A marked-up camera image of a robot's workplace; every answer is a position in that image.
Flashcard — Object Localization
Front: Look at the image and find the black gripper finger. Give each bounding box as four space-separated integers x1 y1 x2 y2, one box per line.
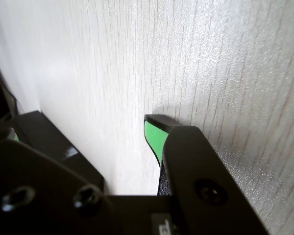
156 125 271 235
144 114 179 172

